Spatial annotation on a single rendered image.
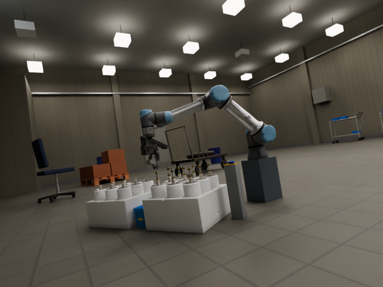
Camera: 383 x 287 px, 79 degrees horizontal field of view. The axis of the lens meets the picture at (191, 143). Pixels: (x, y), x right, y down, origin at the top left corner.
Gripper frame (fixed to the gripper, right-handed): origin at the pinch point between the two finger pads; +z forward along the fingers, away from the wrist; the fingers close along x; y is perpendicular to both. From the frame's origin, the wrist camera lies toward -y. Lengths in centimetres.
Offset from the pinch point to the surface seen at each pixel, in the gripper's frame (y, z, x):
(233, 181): -30.4, 14.2, 32.3
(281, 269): 2, 36, 80
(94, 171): -69, 0, -486
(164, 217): 4.5, 27.8, 10.5
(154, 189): 4.8, 12.8, 2.3
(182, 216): -0.3, 27.3, 21.6
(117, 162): -130, -15, -491
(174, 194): -1.3, 16.2, 14.8
